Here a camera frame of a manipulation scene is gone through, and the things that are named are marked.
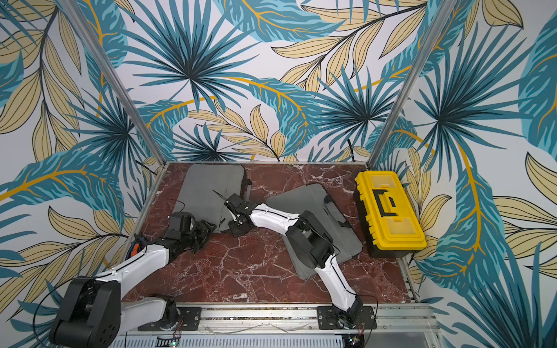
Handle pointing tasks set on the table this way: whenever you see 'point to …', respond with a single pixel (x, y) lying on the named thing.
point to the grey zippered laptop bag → (205, 188)
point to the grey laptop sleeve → (315, 199)
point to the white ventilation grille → (230, 341)
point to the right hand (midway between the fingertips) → (237, 229)
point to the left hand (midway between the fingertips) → (214, 231)
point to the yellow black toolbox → (386, 215)
